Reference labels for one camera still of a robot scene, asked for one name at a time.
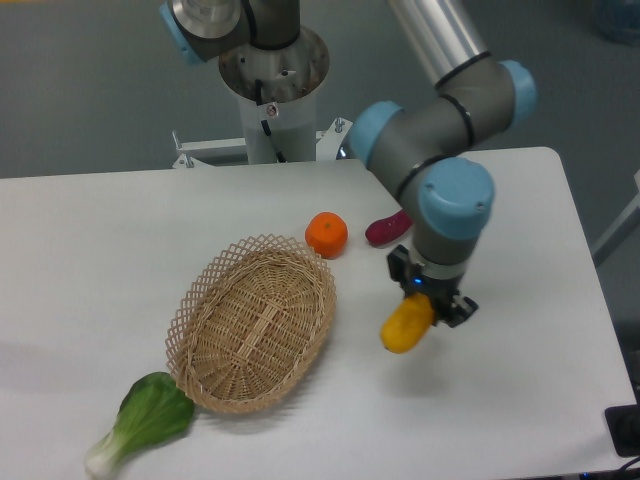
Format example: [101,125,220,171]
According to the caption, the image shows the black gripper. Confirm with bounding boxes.
[386,244,478,328]

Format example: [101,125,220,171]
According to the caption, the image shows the orange tangerine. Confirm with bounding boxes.
[304,212,349,259]

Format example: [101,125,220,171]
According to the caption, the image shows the white metal base frame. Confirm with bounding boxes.
[172,117,353,169]

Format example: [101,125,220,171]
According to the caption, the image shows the woven wicker basket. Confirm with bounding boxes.
[165,234,337,414]

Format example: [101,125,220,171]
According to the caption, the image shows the purple sweet potato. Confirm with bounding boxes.
[365,210,413,247]

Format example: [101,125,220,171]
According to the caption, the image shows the green bok choy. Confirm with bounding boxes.
[84,372,195,479]

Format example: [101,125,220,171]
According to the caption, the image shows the yellow mango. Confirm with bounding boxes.
[380,293,435,354]

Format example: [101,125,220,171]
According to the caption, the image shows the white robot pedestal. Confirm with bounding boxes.
[218,26,330,164]

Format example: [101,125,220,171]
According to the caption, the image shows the black device at edge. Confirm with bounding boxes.
[604,404,639,457]

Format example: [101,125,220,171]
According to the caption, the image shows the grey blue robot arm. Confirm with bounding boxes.
[159,1,537,326]

